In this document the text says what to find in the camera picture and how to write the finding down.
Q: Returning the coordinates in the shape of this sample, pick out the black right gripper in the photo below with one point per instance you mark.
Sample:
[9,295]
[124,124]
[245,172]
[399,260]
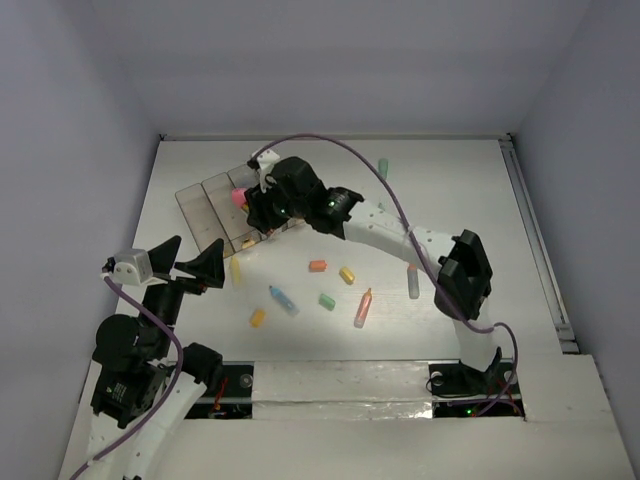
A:
[262,212]

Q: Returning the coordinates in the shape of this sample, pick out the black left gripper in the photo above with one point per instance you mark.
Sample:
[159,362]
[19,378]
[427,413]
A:
[179,281]

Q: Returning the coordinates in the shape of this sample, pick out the yellow highlighter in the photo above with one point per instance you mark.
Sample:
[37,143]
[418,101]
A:
[235,272]

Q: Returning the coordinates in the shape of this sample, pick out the pink capped pen tube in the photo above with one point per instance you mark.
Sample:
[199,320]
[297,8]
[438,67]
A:
[238,198]

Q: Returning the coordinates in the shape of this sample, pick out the green capped highlighter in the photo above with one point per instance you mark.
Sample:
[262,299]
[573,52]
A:
[383,167]

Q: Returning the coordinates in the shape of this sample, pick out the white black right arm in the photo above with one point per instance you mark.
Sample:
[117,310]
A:
[457,264]

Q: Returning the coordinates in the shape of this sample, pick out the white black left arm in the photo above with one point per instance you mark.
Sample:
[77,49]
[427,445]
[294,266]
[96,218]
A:
[148,380]

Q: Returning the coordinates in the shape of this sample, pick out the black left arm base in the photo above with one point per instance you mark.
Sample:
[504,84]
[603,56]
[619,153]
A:
[237,389]

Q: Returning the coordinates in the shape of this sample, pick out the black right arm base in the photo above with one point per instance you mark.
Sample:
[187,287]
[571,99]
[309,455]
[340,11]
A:
[453,380]

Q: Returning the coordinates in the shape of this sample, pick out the smoky clear drawer organizer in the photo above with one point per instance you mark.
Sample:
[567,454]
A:
[210,213]

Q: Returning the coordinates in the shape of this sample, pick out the orange yellow highlighter cap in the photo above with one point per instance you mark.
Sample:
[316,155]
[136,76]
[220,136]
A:
[257,318]

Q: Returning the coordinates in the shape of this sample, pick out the blue highlighter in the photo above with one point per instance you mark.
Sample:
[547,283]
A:
[283,301]

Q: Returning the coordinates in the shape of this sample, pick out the green highlighter cap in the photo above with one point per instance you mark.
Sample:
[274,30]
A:
[326,302]

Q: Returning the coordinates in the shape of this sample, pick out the orange highlighter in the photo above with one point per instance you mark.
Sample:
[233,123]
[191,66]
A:
[363,309]

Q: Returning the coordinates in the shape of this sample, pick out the grey highlighter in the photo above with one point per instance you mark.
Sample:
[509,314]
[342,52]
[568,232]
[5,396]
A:
[413,282]

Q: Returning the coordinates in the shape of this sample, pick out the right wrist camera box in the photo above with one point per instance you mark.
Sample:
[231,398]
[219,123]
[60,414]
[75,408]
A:
[263,159]

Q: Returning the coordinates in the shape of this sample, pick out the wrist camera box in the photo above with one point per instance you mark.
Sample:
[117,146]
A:
[263,159]
[129,267]

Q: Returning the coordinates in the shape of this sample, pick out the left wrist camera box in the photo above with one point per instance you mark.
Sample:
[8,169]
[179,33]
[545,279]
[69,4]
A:
[129,267]

